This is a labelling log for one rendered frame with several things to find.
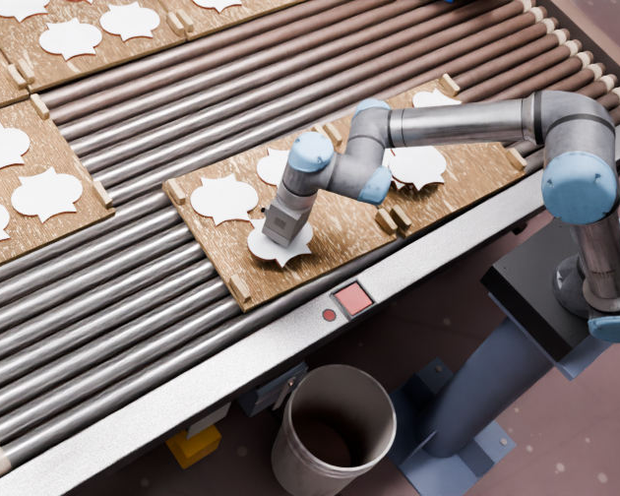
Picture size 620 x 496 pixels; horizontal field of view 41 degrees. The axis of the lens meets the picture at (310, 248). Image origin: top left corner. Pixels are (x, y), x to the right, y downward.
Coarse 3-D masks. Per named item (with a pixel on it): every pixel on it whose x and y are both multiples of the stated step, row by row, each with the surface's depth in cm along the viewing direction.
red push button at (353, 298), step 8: (344, 288) 180; (352, 288) 180; (360, 288) 181; (344, 296) 179; (352, 296) 179; (360, 296) 180; (344, 304) 178; (352, 304) 178; (360, 304) 179; (368, 304) 179; (352, 312) 177
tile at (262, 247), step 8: (256, 224) 176; (256, 232) 175; (304, 232) 178; (312, 232) 178; (248, 240) 174; (256, 240) 174; (264, 240) 174; (272, 240) 175; (296, 240) 176; (304, 240) 177; (248, 248) 174; (256, 248) 173; (264, 248) 173; (272, 248) 174; (280, 248) 174; (288, 248) 175; (296, 248) 175; (304, 248) 176; (256, 256) 173; (264, 256) 172; (272, 256) 173; (280, 256) 173; (288, 256) 174; (296, 256) 175; (280, 264) 172
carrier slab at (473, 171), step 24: (408, 96) 215; (456, 96) 219; (336, 120) 205; (480, 144) 212; (456, 168) 205; (480, 168) 207; (504, 168) 209; (408, 192) 198; (432, 192) 199; (456, 192) 201; (480, 192) 203; (408, 216) 194; (432, 216) 195
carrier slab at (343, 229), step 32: (224, 160) 190; (256, 160) 192; (192, 192) 183; (320, 192) 192; (192, 224) 179; (224, 224) 181; (320, 224) 187; (352, 224) 189; (224, 256) 177; (320, 256) 182; (352, 256) 184; (256, 288) 174; (288, 288) 176
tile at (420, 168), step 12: (396, 156) 196; (408, 156) 196; (420, 156) 197; (432, 156) 198; (396, 168) 194; (408, 168) 194; (420, 168) 195; (432, 168) 196; (444, 168) 197; (396, 180) 193; (408, 180) 193; (420, 180) 193; (432, 180) 194
